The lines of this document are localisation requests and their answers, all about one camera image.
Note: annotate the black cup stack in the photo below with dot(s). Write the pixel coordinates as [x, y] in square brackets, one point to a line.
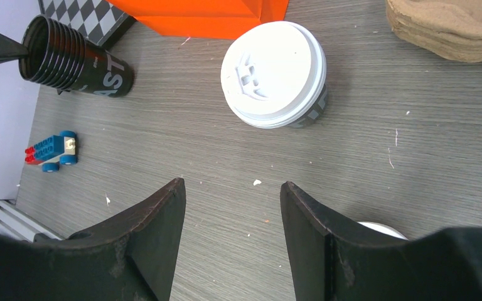
[62, 58]

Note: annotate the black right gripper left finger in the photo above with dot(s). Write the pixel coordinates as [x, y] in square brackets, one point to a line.
[130, 256]

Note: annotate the blue red toy car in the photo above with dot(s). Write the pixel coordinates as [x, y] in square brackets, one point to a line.
[53, 152]

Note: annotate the black white chessboard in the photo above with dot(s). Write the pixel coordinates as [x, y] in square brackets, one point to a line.
[99, 21]

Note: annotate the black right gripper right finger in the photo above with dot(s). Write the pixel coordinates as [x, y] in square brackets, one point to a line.
[333, 257]

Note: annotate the dark translucent coffee cup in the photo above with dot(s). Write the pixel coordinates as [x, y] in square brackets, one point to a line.
[314, 112]

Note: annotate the cardboard cup carrier tray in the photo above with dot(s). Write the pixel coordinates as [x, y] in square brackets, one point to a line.
[450, 29]

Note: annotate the orange paper bag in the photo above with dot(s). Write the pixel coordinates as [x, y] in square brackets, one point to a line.
[215, 19]

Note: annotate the white plastic cup lid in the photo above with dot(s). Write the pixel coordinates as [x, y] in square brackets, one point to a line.
[272, 74]

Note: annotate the white lid stack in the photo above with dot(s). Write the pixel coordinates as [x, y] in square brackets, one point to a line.
[387, 230]

